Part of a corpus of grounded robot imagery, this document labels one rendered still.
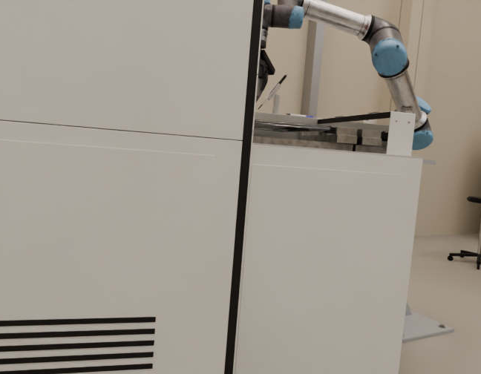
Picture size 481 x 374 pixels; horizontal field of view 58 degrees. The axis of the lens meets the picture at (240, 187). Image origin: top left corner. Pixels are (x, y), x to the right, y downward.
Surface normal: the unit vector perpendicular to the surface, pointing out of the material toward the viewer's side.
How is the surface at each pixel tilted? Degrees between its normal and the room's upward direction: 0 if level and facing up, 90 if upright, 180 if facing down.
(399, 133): 90
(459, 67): 90
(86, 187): 90
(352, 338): 90
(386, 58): 126
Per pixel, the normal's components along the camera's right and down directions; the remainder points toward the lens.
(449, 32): 0.48, 0.11
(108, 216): 0.25, 0.11
